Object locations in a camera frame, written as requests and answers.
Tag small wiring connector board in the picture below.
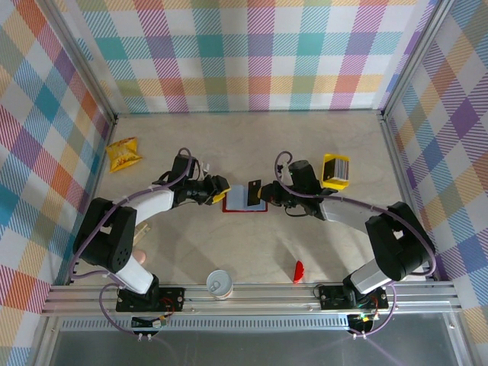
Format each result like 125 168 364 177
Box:
348 311 379 341
130 313 169 342

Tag dark credit card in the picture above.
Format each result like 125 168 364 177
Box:
246 179 263 205

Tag yellow snack bag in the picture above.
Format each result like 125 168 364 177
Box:
105 136 144 175

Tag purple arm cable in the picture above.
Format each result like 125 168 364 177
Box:
274 150 438 337
68 147 200 337

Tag stack of credit cards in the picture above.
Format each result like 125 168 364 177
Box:
323 159 350 181

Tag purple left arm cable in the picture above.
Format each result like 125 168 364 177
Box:
68 147 200 337

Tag red plastic slice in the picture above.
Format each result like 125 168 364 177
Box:
292 260 307 284

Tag grey metal sheet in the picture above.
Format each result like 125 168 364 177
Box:
48 329 470 366

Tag aluminium side rail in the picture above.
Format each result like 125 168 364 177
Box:
64 114 117 287
379 110 439 282

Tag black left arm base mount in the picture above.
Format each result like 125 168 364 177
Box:
115 285 187 314

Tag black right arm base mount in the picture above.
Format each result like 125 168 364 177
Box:
318 284 390 311

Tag yellow plastic card tray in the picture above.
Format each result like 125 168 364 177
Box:
320 152 352 191

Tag white tin can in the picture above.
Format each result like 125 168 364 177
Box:
206 269 234 302

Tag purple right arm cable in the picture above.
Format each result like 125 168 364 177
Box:
274 150 438 337

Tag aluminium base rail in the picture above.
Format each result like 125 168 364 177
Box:
41 284 463 317

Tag perforated metal strip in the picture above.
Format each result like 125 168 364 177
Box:
60 319 455 332

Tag red leather card holder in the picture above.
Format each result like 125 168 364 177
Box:
222 185 269 214

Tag aluminium frame post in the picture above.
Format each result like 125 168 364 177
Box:
380 0 455 121
37 0 117 124

